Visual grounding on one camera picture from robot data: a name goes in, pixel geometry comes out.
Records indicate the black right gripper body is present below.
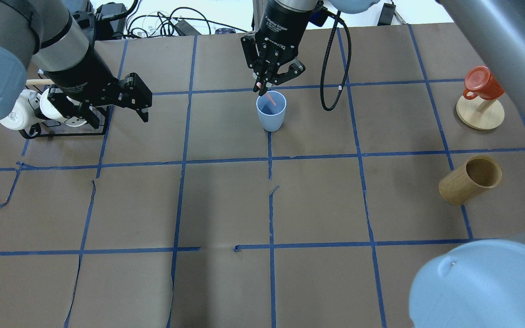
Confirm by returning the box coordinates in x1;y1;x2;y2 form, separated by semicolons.
240;0;314;86

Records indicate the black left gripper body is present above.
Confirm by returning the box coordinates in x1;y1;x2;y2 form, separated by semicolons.
44;46;153;114

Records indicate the pink chopstick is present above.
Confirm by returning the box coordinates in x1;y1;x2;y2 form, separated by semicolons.
265;92;277;106

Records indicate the light blue plastic cup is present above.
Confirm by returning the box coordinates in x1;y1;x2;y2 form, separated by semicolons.
256;91;288;132

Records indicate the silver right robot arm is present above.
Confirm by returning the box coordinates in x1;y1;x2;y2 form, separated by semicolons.
259;23;525;328

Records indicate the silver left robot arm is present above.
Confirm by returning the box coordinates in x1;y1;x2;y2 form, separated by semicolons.
0;0;152;130

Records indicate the bamboo chopstick holder cup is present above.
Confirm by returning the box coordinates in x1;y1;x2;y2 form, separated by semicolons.
438;155;504;206

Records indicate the white ceramic mug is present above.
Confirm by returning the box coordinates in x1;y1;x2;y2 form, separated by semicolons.
0;89;44;131
39;88;88;128

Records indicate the black power adapter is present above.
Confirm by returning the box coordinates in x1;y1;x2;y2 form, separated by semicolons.
94;2;127;40

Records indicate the orange red mug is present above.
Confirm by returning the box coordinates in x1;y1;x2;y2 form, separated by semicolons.
463;65;505;100

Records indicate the wooden mug tree stand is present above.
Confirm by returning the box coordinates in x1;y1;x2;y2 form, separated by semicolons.
456;96;505;131

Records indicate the black wire mug rack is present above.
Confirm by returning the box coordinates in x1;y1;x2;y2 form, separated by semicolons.
18;68;113;139

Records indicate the wooden rack handle rod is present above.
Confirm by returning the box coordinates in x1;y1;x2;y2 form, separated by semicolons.
25;79;54;87

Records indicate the aluminium frame post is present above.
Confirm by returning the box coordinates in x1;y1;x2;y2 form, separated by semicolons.
252;0;268;32

